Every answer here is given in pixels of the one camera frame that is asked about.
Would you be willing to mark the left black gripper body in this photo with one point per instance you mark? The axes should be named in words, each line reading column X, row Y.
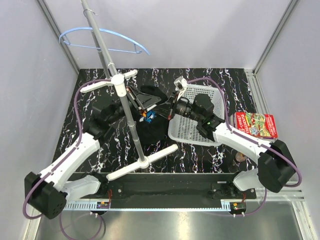
column 131, row 95

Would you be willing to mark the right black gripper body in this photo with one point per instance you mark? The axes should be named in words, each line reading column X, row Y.
column 180, row 107

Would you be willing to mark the black daisy print t-shirt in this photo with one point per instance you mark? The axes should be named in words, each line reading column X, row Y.
column 151, row 132

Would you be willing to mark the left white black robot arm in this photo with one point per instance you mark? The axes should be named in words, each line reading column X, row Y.
column 49, row 191

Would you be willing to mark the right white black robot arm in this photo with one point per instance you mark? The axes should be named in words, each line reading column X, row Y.
column 275, row 164

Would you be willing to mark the grey white garment rack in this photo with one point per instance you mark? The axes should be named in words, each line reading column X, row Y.
column 118, row 81

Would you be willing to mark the white plastic mesh basket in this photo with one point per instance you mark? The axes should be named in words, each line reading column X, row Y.
column 183, row 130

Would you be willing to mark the black marbled table mat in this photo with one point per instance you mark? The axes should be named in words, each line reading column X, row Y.
column 119, row 150

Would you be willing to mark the pink cap bottle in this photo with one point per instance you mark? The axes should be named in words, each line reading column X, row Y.
column 240, row 157

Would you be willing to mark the red cover book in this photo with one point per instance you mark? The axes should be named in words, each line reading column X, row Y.
column 255, row 124

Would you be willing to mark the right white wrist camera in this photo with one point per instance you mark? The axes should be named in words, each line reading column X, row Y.
column 180, row 86

